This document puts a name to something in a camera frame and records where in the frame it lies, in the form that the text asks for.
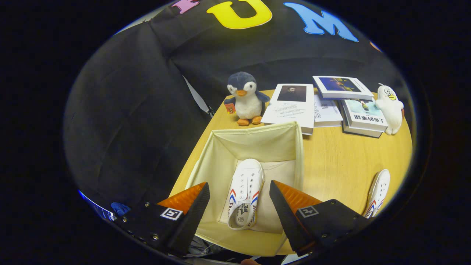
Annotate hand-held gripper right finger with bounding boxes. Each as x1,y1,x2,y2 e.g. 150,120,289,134
269,180,370,257

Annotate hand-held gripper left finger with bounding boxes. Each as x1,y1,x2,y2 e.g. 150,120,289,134
114,181,211,257

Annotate white canvas shoe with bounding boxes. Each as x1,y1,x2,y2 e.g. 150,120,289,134
364,169,391,218
227,158,265,230

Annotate beige fabric storage box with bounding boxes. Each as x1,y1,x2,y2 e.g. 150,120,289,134
184,121,305,256

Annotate white portrait cover book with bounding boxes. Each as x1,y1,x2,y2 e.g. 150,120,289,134
261,83,315,136

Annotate thin white booklet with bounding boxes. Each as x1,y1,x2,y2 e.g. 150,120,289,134
314,94,343,128

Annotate penguin plush toy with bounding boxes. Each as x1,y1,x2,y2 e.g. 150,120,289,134
223,71,271,127

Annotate black backdrop cloth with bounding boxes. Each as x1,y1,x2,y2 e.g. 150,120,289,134
63,0,412,218

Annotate thick teal cover book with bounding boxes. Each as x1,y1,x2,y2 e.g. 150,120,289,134
339,99,389,139

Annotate blue picture cover book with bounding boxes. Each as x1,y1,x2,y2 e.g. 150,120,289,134
313,75,375,101

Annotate white duck plush toy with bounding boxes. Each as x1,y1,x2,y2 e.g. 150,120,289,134
375,83,404,135

